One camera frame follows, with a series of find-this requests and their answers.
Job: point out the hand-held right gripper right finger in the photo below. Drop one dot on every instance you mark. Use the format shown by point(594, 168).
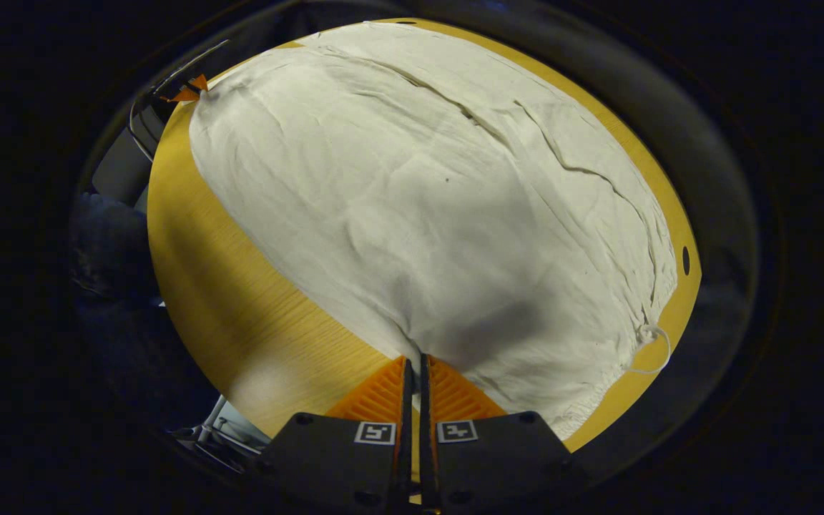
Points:
point(498, 458)

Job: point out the white jeans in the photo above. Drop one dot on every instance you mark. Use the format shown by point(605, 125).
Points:
point(419, 214)

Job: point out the dark cloth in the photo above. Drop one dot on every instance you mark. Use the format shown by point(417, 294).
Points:
point(108, 247)

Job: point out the white metal frame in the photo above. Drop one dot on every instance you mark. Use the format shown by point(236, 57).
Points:
point(229, 429)

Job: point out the grey panel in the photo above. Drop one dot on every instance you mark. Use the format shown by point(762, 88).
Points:
point(126, 161)

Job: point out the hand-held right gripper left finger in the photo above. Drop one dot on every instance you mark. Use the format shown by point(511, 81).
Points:
point(340, 458)

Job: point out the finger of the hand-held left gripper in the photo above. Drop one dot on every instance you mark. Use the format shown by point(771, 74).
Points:
point(190, 90)

